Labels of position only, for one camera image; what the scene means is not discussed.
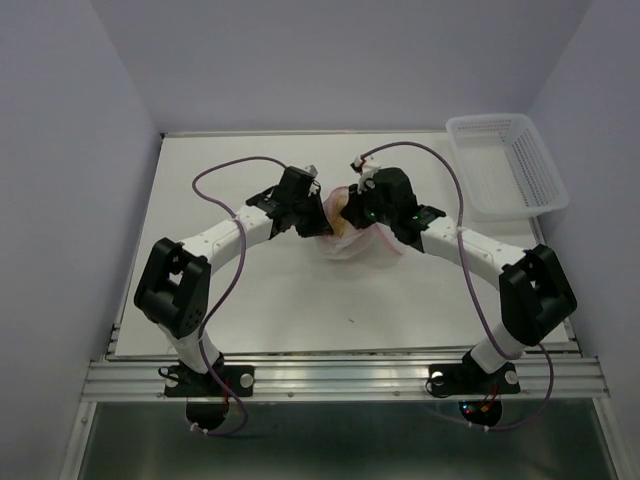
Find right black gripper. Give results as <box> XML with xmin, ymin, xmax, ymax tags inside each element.
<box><xmin>338</xmin><ymin>179</ymin><xmax>395</xmax><ymax>230</ymax></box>

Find white mesh laundry bag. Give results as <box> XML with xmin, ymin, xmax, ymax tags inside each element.
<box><xmin>315</xmin><ymin>186</ymin><xmax>406</xmax><ymax>261</ymax></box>

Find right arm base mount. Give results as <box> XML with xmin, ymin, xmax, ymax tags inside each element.
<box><xmin>425</xmin><ymin>352</ymin><xmax>521</xmax><ymax>398</ymax></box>

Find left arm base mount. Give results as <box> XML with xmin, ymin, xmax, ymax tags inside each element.
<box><xmin>157</xmin><ymin>363</ymin><xmax>255</xmax><ymax>398</ymax></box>

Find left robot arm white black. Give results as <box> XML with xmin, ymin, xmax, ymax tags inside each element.
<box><xmin>134</xmin><ymin>166</ymin><xmax>332</xmax><ymax>394</ymax></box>

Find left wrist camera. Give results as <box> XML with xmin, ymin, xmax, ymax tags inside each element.
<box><xmin>303</xmin><ymin>165</ymin><xmax>318</xmax><ymax>182</ymax></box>

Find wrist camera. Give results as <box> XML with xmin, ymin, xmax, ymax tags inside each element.
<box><xmin>303</xmin><ymin>165</ymin><xmax>318</xmax><ymax>182</ymax></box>
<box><xmin>350</xmin><ymin>156</ymin><xmax>381</xmax><ymax>192</ymax></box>

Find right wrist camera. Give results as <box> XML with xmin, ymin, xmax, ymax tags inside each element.
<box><xmin>350</xmin><ymin>156</ymin><xmax>381</xmax><ymax>192</ymax></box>

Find white plastic basket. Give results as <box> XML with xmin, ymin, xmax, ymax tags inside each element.
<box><xmin>446</xmin><ymin>113</ymin><xmax>570</xmax><ymax>222</ymax></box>

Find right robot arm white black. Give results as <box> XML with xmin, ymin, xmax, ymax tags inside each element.
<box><xmin>340</xmin><ymin>167</ymin><xmax>577</xmax><ymax>390</ymax></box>

